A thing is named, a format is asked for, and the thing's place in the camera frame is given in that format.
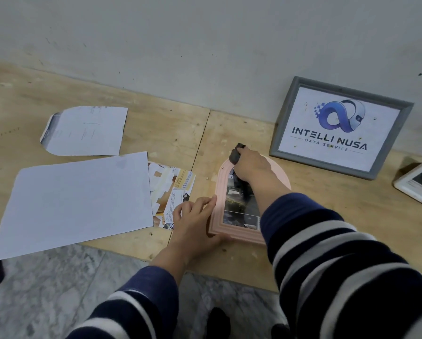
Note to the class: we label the person's right hand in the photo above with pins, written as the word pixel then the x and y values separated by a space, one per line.
pixel 255 165

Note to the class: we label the black stool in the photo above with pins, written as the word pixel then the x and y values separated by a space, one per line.
pixel 281 331

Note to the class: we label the person's black shoe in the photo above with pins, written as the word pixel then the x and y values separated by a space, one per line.
pixel 218 324

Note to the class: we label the pink arched photo frame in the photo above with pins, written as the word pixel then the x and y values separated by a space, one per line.
pixel 219 194

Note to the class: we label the black cleaning cloth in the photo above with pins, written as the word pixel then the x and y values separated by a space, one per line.
pixel 236 155

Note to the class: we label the grey rectangular photo frame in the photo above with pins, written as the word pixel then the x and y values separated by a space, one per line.
pixel 279 137

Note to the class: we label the cut brochure pages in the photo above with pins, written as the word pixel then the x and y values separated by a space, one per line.
pixel 172 190

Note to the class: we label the person's left hand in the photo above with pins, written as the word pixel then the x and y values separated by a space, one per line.
pixel 193 229

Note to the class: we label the person's left forearm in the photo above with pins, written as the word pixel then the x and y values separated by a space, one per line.
pixel 140 300

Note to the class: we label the person's right forearm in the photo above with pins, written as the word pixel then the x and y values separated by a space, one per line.
pixel 338 271

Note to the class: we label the white rectangular photo frame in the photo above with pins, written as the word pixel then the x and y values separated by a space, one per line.
pixel 405 188

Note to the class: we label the large white paper sheet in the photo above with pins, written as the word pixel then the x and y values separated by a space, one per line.
pixel 77 201

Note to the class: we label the white cut paper sheet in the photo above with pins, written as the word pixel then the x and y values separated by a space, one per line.
pixel 87 132

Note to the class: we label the double-sided arched brochure picture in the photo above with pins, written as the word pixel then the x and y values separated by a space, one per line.
pixel 239 211

